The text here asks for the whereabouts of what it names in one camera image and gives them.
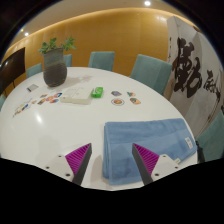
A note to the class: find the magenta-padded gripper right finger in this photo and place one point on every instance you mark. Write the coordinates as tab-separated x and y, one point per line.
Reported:
146	160

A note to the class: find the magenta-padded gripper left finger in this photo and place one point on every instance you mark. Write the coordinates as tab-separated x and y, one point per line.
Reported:
78	159

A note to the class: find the blue folded towel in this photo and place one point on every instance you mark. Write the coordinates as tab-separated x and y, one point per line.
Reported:
150	140

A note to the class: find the small colourful sticker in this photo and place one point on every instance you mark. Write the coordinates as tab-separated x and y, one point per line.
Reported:
54	100
135	100
41	101
131	94
58	95
116	93
43	95
49	98

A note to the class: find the flat white box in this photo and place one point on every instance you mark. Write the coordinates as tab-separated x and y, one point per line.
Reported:
77	95

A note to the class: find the small green box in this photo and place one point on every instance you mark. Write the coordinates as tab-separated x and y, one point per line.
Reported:
97	92

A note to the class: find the small grey card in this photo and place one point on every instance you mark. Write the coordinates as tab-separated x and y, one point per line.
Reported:
32	87

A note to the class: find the group of teal chairs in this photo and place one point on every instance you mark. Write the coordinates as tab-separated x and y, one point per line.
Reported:
150	71

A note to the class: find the grey ribbed vase with plant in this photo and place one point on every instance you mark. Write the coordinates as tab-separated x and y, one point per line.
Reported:
54	70

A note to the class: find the white calligraphy folding screen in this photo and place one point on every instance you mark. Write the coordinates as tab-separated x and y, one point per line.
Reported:
193	73

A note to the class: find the round ceiling light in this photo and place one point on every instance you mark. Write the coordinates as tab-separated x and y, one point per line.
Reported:
26	34
147	3

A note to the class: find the black wall screen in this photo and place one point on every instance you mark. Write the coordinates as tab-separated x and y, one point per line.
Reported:
12	68

